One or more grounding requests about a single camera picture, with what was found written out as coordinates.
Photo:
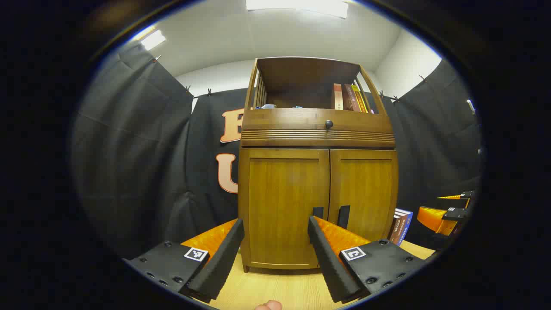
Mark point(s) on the black round drawer knob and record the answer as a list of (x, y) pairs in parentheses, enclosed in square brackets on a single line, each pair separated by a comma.
[(329, 124)]

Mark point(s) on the wooden double-door shoe cabinet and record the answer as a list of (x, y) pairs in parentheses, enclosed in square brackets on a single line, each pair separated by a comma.
[(318, 69)]

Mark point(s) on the small ceiling light panel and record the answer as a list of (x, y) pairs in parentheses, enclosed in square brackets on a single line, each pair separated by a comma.
[(153, 39)]

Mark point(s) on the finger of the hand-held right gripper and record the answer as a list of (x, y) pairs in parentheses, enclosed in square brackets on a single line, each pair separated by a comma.
[(432, 218), (467, 194)]

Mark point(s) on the light blue cloth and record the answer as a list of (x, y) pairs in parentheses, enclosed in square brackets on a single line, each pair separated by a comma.
[(267, 106)]

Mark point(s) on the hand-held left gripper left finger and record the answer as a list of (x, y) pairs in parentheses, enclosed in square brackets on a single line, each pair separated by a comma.
[(219, 262)]

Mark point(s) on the wooden cabinet drawer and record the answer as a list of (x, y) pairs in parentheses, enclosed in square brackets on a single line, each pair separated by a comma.
[(280, 118)]

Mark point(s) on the maroon book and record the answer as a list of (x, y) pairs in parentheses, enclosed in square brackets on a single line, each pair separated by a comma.
[(397, 229)]

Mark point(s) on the blue and white book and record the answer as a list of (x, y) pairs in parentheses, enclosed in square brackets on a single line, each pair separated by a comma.
[(408, 220)]

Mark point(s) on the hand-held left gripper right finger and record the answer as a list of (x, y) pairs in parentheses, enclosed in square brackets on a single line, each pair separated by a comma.
[(327, 262)]

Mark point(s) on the black backdrop cloth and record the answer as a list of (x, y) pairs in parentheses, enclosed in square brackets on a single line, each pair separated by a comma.
[(129, 150)]

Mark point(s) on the orange book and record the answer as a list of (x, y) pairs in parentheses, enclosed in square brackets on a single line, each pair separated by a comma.
[(338, 97)]

